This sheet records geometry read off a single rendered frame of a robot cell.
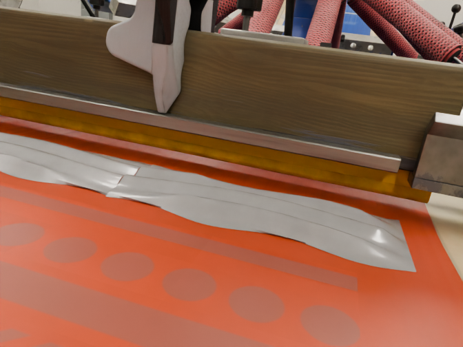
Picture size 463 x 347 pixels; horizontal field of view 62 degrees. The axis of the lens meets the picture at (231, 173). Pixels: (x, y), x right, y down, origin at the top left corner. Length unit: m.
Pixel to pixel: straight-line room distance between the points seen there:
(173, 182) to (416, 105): 0.17
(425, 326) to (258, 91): 0.19
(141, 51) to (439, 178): 0.23
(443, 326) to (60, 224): 0.18
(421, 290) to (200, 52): 0.21
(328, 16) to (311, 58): 0.56
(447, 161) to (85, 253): 0.22
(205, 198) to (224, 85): 0.10
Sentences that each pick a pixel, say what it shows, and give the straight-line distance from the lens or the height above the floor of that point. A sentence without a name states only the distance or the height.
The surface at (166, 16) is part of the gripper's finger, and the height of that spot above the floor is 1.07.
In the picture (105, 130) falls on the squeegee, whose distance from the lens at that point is 0.36.
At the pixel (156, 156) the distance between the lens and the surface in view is 0.33.
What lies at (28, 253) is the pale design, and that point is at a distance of 0.19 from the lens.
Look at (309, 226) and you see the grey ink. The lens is 0.22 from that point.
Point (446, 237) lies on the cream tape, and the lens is 0.28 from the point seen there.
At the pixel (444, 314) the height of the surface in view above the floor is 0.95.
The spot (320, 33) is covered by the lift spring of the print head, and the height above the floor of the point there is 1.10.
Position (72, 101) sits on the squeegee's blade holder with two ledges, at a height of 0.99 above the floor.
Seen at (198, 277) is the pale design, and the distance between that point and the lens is 0.17.
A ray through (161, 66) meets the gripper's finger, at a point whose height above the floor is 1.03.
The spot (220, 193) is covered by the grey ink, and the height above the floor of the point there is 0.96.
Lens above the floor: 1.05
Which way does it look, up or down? 18 degrees down
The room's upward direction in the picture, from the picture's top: 8 degrees clockwise
